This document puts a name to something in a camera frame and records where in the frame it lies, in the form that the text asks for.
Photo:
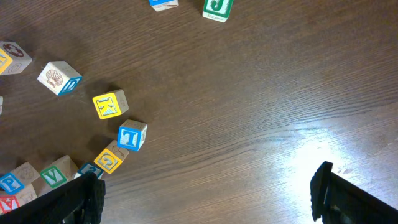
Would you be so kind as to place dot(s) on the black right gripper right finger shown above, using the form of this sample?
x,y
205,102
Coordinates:
x,y
335,200

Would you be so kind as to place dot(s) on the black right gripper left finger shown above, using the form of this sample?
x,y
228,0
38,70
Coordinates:
x,y
81,200

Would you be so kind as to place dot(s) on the red A block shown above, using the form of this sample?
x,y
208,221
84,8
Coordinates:
x,y
12,202

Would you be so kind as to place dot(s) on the wooden block red trim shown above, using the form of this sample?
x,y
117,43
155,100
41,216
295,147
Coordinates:
x,y
89,167

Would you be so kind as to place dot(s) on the green V block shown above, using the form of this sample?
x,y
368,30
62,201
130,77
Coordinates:
x,y
56,174

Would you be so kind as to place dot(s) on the yellow G block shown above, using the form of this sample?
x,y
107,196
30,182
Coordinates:
x,y
111,157

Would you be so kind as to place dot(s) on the blue P block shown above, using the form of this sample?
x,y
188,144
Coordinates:
x,y
17,179

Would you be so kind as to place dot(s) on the blue T block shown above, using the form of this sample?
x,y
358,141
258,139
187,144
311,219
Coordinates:
x,y
132,135

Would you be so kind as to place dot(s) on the yellow K block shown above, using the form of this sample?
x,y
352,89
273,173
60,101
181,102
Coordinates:
x,y
110,104

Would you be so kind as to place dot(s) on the wooden shell block blue side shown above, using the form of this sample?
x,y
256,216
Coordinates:
x,y
59,77

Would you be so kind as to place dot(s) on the yellow block top centre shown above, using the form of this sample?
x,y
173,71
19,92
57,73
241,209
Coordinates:
x,y
13,58

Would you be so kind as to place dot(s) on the blue block far right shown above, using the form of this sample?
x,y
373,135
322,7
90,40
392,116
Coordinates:
x,y
160,5

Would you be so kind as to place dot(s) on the green J block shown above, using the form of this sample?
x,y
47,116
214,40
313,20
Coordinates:
x,y
217,10

